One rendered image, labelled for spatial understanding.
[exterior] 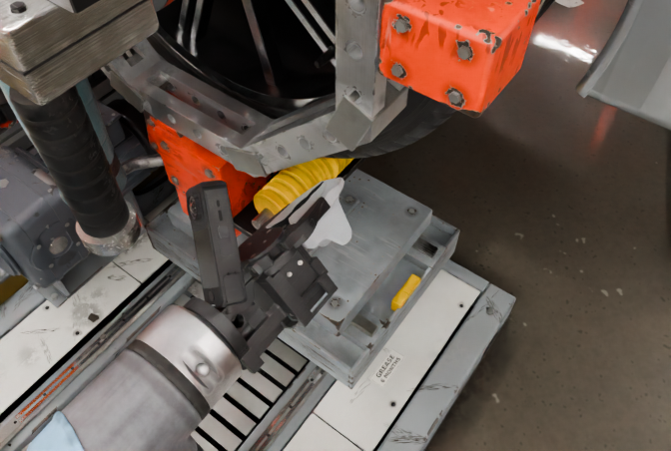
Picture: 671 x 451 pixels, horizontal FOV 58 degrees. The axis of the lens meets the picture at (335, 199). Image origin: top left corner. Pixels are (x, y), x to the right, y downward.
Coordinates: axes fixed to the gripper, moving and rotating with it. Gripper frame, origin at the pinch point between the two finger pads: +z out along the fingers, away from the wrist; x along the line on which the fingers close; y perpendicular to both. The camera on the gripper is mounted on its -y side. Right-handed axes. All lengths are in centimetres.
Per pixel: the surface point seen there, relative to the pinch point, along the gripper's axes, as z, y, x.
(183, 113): -0.6, -13.9, -16.5
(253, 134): 1.7, -7.5, -10.1
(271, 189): 1.6, -0.1, -14.7
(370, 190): 31, 20, -39
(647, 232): 74, 69, -21
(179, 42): 7.9, -21.2, -22.1
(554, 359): 33, 66, -24
